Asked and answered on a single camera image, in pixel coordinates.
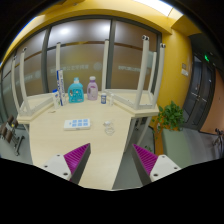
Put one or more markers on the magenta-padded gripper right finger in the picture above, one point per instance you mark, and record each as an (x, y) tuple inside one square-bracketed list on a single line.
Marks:
[(145, 161)]

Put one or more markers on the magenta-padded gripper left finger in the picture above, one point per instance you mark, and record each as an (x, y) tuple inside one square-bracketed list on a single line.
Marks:
[(77, 159)]

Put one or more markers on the white charger block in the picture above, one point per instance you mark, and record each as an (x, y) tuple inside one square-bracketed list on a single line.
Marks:
[(106, 124)]

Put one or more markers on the grey-green planter box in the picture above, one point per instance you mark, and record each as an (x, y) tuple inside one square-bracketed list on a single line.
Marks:
[(176, 146)]

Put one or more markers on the green potted plant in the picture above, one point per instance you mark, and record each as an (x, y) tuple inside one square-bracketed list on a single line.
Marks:
[(170, 116)]

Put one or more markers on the white bottle with blue cap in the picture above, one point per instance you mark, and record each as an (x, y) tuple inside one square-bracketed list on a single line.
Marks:
[(56, 100)]

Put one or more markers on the blue detergent bottle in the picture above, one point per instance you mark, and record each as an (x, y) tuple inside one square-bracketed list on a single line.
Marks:
[(76, 93)]

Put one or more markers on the small blue and white jar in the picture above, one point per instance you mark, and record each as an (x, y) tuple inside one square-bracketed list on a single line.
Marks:
[(103, 98)]

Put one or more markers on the small white bottle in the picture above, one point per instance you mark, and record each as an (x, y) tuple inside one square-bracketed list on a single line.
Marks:
[(111, 100)]

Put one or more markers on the purple detergent bottle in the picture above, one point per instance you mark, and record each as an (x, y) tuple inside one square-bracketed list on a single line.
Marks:
[(92, 90)]

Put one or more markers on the group of dark chairs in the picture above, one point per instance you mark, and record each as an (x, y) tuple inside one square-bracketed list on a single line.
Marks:
[(9, 133)]

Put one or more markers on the tall blue and white box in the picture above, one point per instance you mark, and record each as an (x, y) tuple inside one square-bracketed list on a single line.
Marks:
[(61, 86)]

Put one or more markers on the dark double door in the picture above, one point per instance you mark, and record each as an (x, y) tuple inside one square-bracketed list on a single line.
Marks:
[(198, 93)]

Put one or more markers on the upturned white-legged table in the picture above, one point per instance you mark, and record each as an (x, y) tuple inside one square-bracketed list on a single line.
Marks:
[(22, 86), (142, 73)]

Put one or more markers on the green exit sign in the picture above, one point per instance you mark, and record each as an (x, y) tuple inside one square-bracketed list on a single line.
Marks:
[(207, 58)]

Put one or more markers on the white wall plate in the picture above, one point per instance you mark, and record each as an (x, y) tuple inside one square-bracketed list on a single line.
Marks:
[(184, 70)]

